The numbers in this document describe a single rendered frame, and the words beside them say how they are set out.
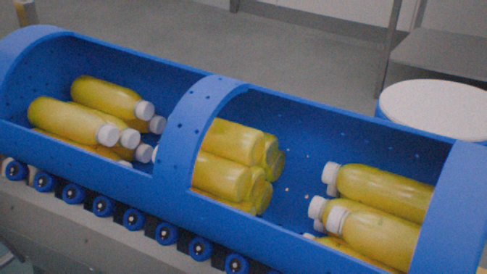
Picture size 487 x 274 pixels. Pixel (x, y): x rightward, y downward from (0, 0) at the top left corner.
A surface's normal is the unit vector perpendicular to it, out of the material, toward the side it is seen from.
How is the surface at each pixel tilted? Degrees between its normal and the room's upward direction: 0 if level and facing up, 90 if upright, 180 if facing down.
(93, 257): 70
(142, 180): 84
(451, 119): 0
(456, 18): 90
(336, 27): 76
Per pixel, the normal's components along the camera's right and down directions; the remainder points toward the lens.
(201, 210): -0.50, 0.46
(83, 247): -0.46, 0.15
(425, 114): 0.03, -0.84
